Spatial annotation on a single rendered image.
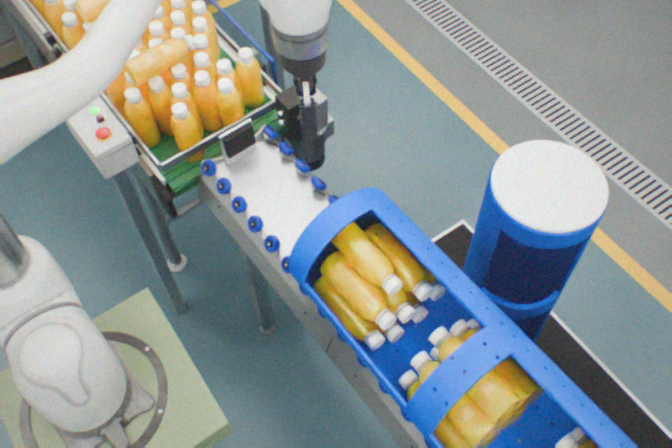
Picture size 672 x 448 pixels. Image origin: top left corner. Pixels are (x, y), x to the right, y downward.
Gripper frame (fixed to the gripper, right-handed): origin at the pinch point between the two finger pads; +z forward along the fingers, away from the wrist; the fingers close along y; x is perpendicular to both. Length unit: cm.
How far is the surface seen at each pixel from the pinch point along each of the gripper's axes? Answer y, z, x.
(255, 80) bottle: 58, 49, 14
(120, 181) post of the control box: 37, 63, 54
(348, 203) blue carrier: -1.0, 26.2, -7.1
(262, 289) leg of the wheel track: 25, 115, 20
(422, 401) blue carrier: -42, 33, -17
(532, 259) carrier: 21, 103, -68
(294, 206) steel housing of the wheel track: 20, 57, 5
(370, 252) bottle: -10.6, 31.2, -10.8
